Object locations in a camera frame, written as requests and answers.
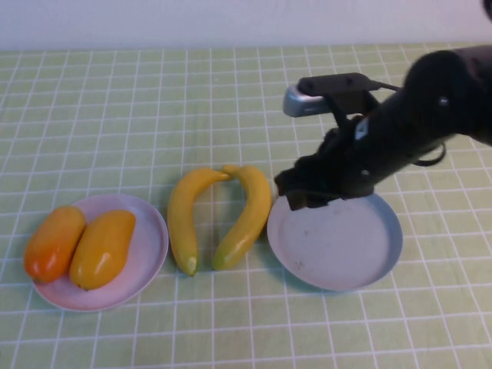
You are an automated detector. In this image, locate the orange mango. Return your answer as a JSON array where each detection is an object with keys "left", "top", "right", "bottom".
[{"left": 23, "top": 205, "right": 88, "bottom": 284}]

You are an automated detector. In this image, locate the blue round plate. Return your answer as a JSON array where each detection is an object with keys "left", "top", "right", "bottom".
[{"left": 267, "top": 190, "right": 404, "bottom": 292}]

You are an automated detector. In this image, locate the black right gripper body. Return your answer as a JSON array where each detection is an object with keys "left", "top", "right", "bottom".
[{"left": 317, "top": 48, "right": 481, "bottom": 201}]

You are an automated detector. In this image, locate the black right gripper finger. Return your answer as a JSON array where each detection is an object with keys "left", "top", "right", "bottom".
[
  {"left": 274, "top": 157, "right": 320, "bottom": 195},
  {"left": 286, "top": 190, "right": 334, "bottom": 212}
]

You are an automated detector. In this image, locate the pink round plate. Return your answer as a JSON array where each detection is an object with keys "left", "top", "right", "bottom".
[{"left": 32, "top": 193, "right": 170, "bottom": 311}]

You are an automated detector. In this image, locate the yellow banana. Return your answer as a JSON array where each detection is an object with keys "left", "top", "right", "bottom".
[
  {"left": 211, "top": 164, "right": 273, "bottom": 271},
  {"left": 167, "top": 167, "right": 231, "bottom": 277}
]

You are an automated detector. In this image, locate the yellow mango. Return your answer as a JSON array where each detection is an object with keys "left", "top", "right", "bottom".
[{"left": 68, "top": 209, "right": 138, "bottom": 291}]

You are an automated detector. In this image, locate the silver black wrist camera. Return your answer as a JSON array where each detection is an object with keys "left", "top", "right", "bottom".
[{"left": 282, "top": 71, "right": 381, "bottom": 118}]

